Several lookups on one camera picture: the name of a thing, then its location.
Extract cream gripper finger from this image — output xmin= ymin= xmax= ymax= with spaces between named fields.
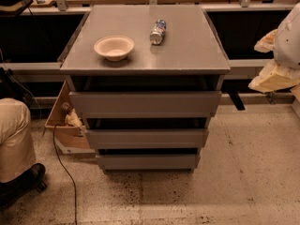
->
xmin=248 ymin=59 xmax=300 ymax=93
xmin=254 ymin=29 xmax=277 ymax=53

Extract grey drawer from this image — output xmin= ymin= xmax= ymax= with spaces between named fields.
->
xmin=86 ymin=129 xmax=208 ymax=149
xmin=69 ymin=91 xmax=221 ymax=118
xmin=96 ymin=155 xmax=200 ymax=171

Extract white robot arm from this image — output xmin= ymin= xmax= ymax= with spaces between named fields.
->
xmin=248 ymin=3 xmax=300 ymax=93

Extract grey drawer cabinet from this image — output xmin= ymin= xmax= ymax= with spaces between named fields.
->
xmin=61 ymin=5 xmax=230 ymax=172

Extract grey top drawer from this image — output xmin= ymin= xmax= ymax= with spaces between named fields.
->
xmin=69 ymin=91 xmax=221 ymax=118

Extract grey bottom drawer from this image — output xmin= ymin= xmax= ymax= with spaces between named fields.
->
xmin=96 ymin=155 xmax=200 ymax=171

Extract crushed soda can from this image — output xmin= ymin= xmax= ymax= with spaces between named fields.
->
xmin=150 ymin=19 xmax=166 ymax=45

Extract white paper bowl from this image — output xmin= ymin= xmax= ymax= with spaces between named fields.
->
xmin=94 ymin=36 xmax=134 ymax=62

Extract crumpled paper in box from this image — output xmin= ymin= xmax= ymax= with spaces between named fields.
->
xmin=65 ymin=109 xmax=83 ymax=127

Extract wooden box on floor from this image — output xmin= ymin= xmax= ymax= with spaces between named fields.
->
xmin=45 ymin=81 xmax=93 ymax=154

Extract black shoe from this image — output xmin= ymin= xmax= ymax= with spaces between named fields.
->
xmin=0 ymin=163 xmax=47 ymax=210

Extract person leg beige trousers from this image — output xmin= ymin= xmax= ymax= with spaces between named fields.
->
xmin=0 ymin=98 xmax=36 ymax=183

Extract grey metal rail frame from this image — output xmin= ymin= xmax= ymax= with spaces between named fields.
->
xmin=7 ymin=4 xmax=292 ymax=82

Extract black floor cable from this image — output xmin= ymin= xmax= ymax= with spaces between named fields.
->
xmin=52 ymin=123 xmax=79 ymax=225

